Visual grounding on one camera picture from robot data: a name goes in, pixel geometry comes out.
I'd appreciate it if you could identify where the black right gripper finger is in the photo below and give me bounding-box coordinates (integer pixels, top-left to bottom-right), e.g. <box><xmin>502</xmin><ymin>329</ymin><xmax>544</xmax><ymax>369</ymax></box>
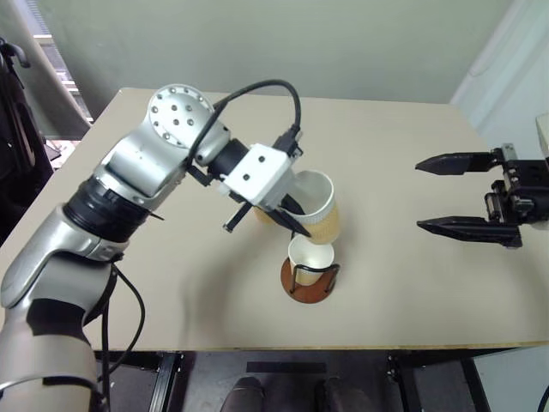
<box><xmin>414</xmin><ymin>149</ymin><xmax>494</xmax><ymax>176</ymax></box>
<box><xmin>416</xmin><ymin>216</ymin><xmax>523</xmax><ymax>250</ymax></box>

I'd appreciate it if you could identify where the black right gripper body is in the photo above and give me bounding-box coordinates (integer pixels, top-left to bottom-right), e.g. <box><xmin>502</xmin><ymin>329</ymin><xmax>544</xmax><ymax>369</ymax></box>
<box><xmin>484</xmin><ymin>145</ymin><xmax>549</xmax><ymax>227</ymax></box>

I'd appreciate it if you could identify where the wire cup holder wooden base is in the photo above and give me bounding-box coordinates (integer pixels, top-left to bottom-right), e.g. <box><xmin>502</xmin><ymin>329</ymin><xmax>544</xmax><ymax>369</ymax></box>
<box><xmin>281</xmin><ymin>257</ymin><xmax>342</xmax><ymax>304</ymax></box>

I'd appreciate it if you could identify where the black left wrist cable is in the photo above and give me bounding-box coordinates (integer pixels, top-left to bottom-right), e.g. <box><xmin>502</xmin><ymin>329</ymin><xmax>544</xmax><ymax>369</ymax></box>
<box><xmin>186</xmin><ymin>79</ymin><xmax>305</xmax><ymax>173</ymax></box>

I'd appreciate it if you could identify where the black tape strip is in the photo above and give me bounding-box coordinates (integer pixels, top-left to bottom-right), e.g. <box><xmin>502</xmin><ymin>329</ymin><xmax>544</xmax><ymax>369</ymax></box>
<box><xmin>246</xmin><ymin>361</ymin><xmax>328</xmax><ymax>375</ymax></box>

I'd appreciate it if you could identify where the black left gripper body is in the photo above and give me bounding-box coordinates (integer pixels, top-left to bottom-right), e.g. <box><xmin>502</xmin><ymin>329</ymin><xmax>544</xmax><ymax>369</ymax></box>
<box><xmin>221</xmin><ymin>188</ymin><xmax>293</xmax><ymax>235</ymax></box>

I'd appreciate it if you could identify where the black metal table frame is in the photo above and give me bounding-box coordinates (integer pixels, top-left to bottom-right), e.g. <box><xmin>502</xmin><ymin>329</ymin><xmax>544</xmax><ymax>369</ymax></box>
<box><xmin>94</xmin><ymin>348</ymin><xmax>494</xmax><ymax>412</ymax></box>

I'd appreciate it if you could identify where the dark rounded shape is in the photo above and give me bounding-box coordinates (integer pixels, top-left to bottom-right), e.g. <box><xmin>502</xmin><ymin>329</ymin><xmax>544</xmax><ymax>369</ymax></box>
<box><xmin>220</xmin><ymin>376</ymin><xmax>266</xmax><ymax>412</ymax></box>

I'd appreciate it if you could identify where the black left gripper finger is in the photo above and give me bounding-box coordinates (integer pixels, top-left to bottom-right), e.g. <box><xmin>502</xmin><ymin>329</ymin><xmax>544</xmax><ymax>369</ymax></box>
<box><xmin>273</xmin><ymin>204</ymin><xmax>313</xmax><ymax>239</ymax></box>
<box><xmin>281</xmin><ymin>196</ymin><xmax>307</xmax><ymax>216</ymax></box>

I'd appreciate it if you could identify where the paper cup with brown sleeve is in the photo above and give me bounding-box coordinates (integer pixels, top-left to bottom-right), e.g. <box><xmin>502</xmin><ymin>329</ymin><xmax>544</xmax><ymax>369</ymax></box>
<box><xmin>252</xmin><ymin>170</ymin><xmax>342</xmax><ymax>246</ymax></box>
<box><xmin>287</xmin><ymin>236</ymin><xmax>336</xmax><ymax>287</ymax></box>

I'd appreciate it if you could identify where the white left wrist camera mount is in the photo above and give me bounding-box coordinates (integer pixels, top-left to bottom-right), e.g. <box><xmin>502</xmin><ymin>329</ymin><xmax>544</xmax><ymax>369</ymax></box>
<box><xmin>217</xmin><ymin>143</ymin><xmax>293</xmax><ymax>207</ymax></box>

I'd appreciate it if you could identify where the black chair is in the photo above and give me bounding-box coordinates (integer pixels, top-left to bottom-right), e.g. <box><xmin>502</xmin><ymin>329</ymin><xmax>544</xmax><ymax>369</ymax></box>
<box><xmin>0</xmin><ymin>36</ymin><xmax>55</xmax><ymax>246</ymax></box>

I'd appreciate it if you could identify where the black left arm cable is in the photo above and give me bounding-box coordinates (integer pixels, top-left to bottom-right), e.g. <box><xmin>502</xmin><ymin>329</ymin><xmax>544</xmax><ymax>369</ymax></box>
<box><xmin>100</xmin><ymin>252</ymin><xmax>147</xmax><ymax>412</ymax></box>

